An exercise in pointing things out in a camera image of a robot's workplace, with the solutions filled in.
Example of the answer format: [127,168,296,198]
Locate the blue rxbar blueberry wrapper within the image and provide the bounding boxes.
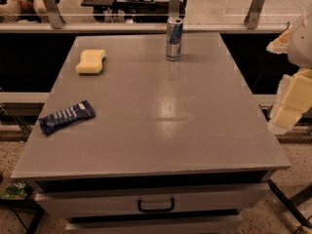
[38,100,96,136]

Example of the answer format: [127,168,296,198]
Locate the horizontal metal rail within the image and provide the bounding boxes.
[0,22,292,34]

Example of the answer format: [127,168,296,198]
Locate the middle metal railing post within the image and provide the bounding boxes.
[169,0,179,17]

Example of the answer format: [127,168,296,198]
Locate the grey lower drawer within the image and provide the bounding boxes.
[65,215,243,234]

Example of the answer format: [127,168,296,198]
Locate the grey top drawer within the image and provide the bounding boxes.
[35,182,269,218]

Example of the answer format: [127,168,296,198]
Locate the left metal railing post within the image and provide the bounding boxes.
[43,0,64,29]

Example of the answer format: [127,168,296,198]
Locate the black drawer handle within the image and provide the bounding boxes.
[137,198,176,214]

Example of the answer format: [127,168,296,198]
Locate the red bull can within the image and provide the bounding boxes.
[166,17,183,60]

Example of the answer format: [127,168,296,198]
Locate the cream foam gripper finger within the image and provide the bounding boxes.
[266,29,291,55]
[268,69,312,135]

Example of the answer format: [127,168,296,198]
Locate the yellow sponge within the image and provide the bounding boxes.
[75,50,105,74]

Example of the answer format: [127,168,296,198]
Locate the grey drawer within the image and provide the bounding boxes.
[65,215,243,234]
[35,182,269,218]

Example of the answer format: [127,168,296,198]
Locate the green bag on floor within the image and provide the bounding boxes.
[0,181,28,200]

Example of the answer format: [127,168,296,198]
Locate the metal railing post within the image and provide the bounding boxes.
[244,0,265,29]
[43,0,64,29]
[169,0,179,17]

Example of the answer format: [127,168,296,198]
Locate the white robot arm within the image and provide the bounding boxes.
[266,4,312,135]

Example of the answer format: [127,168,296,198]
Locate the right metal railing post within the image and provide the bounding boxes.
[244,0,265,29]

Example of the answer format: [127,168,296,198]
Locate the seated person in background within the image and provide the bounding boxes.
[0,0,49,23]

